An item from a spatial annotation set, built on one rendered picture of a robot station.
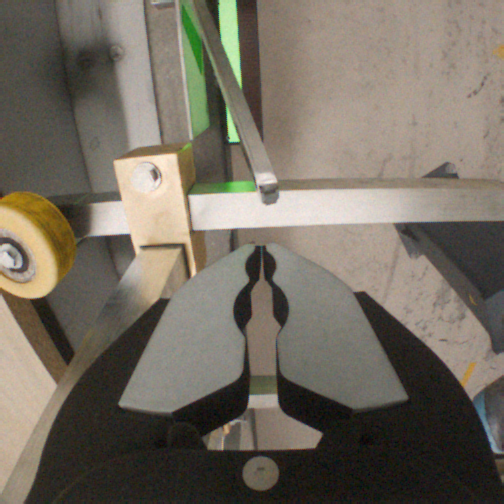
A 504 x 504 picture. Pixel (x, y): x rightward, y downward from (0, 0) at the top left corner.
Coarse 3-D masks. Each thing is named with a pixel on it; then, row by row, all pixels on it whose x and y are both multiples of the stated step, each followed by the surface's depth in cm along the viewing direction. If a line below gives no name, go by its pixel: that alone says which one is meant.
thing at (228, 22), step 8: (224, 0) 27; (232, 0) 27; (224, 8) 27; (232, 8) 27; (224, 16) 28; (232, 16) 28; (224, 24) 28; (232, 24) 28; (224, 32) 28; (232, 32) 28; (224, 40) 29; (232, 40) 29; (232, 48) 29; (232, 56) 30; (232, 64) 30; (240, 80) 31; (232, 128) 34; (232, 136) 34
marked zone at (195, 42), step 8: (184, 8) 21; (184, 16) 21; (184, 24) 21; (192, 24) 24; (192, 32) 24; (192, 40) 24; (200, 40) 28; (192, 48) 24; (200, 48) 28; (200, 56) 28; (200, 64) 28; (200, 72) 28
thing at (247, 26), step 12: (240, 0) 27; (252, 0) 27; (240, 12) 27; (252, 12) 27; (240, 24) 28; (252, 24) 28; (240, 36) 29; (252, 36) 29; (240, 48) 29; (252, 48) 29; (252, 60) 30; (252, 72) 31; (252, 84) 31; (252, 96) 32; (252, 108) 33
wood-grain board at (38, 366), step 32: (0, 288) 22; (0, 320) 23; (32, 320) 25; (0, 352) 26; (32, 352) 25; (0, 384) 29; (32, 384) 28; (0, 416) 34; (32, 416) 32; (0, 448) 41; (0, 480) 55
